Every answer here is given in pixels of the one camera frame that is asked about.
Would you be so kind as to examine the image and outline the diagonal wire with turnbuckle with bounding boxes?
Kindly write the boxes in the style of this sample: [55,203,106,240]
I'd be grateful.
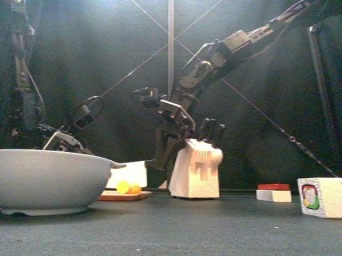
[128,0,341,178]

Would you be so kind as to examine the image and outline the white toy cleaver knife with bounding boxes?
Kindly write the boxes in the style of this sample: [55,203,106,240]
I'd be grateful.
[106,160,148,190]

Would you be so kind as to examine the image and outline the light blue bowl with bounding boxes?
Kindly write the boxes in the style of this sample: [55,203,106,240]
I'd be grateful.
[0,148,128,217]

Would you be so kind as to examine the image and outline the wooden cutting board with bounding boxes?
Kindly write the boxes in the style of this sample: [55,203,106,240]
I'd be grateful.
[98,189,154,202]

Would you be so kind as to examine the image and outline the plain diagonal wire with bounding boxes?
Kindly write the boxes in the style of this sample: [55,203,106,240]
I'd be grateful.
[99,0,225,98]

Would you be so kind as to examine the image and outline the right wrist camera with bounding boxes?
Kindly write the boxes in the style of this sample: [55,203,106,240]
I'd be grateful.
[130,87,163,109]

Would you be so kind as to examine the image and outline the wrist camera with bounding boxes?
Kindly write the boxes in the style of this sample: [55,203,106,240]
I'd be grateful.
[70,95,104,132]
[130,87,163,109]

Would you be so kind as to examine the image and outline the grey vertical frame pole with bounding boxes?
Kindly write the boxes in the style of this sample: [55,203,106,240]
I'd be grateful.
[167,0,175,98]

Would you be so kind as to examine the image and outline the black frame post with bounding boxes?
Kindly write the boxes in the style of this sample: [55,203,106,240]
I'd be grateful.
[306,24,342,176]

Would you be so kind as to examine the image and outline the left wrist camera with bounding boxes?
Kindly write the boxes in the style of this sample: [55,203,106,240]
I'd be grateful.
[70,95,104,132]

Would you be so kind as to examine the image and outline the red and white small box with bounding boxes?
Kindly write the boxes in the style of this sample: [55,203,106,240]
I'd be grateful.
[255,183,294,203]

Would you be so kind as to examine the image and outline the white box with fruit print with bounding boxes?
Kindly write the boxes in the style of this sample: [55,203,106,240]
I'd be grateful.
[297,177,342,220]

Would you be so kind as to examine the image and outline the black toy knife handle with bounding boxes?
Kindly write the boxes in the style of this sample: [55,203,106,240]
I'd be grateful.
[198,117,211,142]
[213,123,227,148]
[205,117,219,144]

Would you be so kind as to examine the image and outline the white toy knife block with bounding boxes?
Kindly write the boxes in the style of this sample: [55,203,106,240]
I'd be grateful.
[168,138,225,200]

